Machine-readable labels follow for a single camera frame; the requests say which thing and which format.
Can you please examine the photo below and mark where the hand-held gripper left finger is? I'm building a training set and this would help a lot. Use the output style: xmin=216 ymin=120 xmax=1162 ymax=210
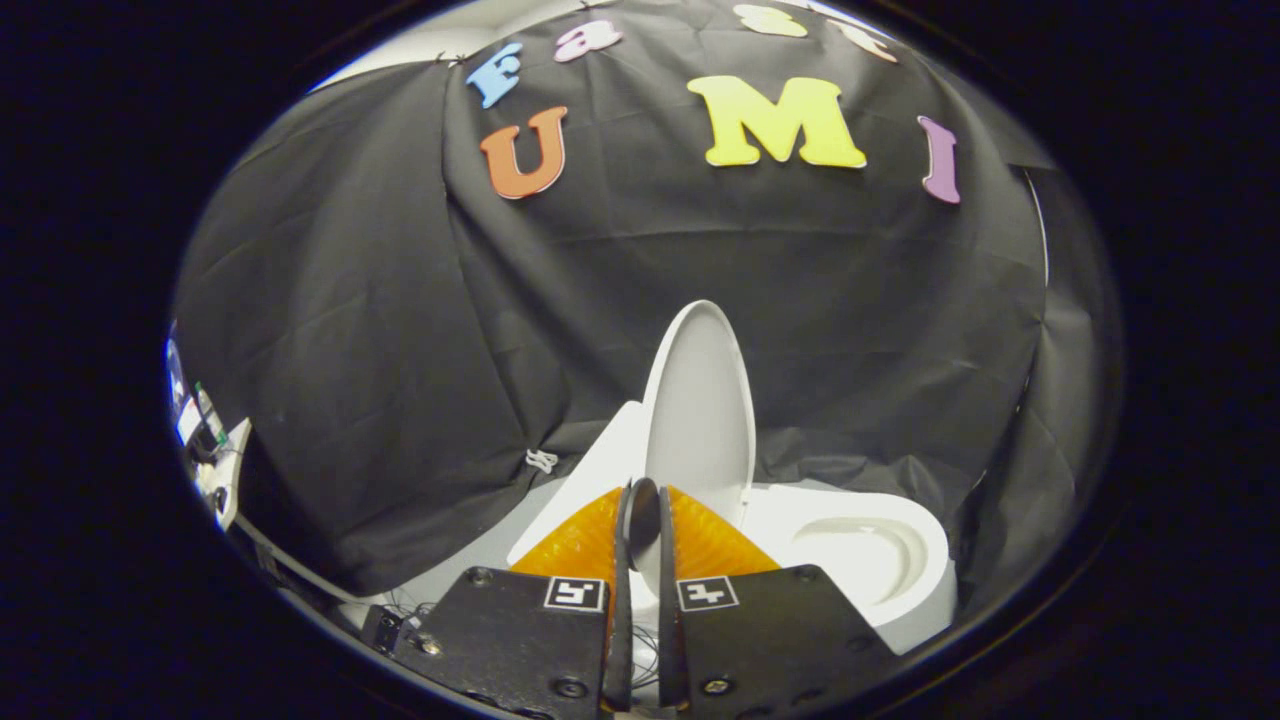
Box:
xmin=395 ymin=485 xmax=637 ymax=717

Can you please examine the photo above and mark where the white toilet lid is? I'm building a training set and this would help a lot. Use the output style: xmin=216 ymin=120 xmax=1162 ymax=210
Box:
xmin=622 ymin=300 xmax=758 ymax=601

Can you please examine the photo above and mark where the black backdrop cloth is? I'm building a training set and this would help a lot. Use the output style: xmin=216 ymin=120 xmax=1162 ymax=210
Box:
xmin=172 ymin=0 xmax=1127 ymax=617

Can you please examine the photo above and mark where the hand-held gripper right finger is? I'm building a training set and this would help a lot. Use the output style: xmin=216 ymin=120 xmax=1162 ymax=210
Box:
xmin=654 ymin=487 xmax=897 ymax=717

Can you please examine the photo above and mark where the white cluttered shelf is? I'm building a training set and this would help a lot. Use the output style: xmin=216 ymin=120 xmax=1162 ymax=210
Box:
xmin=165 ymin=325 xmax=254 ymax=532

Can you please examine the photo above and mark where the white ceramic toilet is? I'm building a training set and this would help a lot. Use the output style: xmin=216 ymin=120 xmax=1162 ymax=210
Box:
xmin=507 ymin=400 xmax=958 ymax=657

